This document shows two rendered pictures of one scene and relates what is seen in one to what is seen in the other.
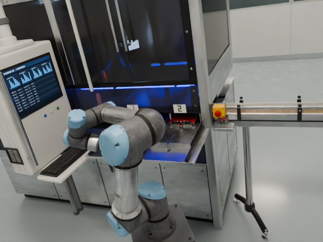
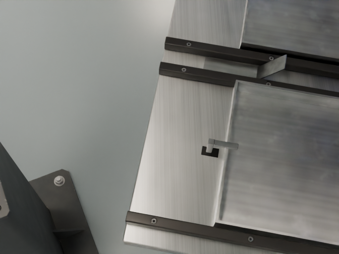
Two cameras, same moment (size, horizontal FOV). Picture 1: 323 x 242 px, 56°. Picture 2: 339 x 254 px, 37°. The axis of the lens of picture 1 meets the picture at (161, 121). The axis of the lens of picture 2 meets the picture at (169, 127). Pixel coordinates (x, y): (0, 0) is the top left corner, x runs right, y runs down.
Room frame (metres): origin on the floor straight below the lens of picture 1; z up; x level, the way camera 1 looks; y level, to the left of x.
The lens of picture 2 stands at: (1.38, -0.30, 1.70)
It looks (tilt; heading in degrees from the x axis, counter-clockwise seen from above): 66 degrees down; 72
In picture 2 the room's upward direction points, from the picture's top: 4 degrees clockwise
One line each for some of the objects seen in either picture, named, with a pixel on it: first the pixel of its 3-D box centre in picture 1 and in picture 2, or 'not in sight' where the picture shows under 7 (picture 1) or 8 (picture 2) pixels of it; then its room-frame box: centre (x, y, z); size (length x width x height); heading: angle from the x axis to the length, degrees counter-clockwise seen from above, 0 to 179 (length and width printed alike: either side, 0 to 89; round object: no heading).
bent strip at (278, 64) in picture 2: not in sight; (243, 63); (1.65, 0.13, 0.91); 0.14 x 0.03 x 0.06; 155
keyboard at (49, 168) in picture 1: (68, 157); not in sight; (1.80, 0.66, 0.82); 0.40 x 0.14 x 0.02; 151
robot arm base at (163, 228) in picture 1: (157, 219); not in sight; (1.04, 0.09, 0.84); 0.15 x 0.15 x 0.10
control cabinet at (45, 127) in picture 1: (31, 103); not in sight; (1.91, 0.82, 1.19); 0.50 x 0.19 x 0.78; 151
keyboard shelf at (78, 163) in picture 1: (67, 160); not in sight; (1.81, 0.68, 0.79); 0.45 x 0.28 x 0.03; 151
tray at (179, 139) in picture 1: (178, 131); (325, 168); (1.73, -0.09, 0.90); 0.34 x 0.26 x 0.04; 156
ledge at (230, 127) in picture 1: (224, 125); not in sight; (1.77, -0.40, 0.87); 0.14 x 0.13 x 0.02; 156
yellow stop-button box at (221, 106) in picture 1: (219, 110); not in sight; (1.73, -0.37, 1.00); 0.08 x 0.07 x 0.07; 156
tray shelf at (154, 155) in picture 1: (150, 139); (287, 82); (1.74, 0.09, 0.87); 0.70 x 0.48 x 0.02; 66
